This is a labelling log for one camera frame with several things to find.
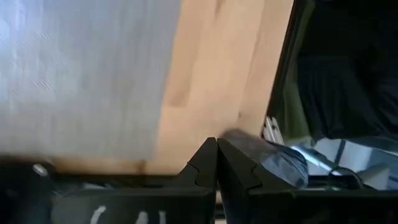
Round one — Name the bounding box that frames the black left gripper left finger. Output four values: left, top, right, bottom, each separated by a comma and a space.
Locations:
50, 136, 218, 224

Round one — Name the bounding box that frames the grey woven placemat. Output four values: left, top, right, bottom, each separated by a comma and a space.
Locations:
0, 0, 183, 161

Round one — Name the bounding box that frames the silver aluminium frame bracket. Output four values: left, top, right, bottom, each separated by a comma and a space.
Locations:
262, 116, 284, 146

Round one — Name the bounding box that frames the black table edge frame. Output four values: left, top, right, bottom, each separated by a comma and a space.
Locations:
264, 0, 312, 138

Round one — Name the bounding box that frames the blue clear faceted glass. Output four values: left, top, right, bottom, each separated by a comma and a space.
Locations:
222, 129, 310, 189

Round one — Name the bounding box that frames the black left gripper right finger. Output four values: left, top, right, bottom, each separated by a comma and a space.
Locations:
216, 137, 398, 224

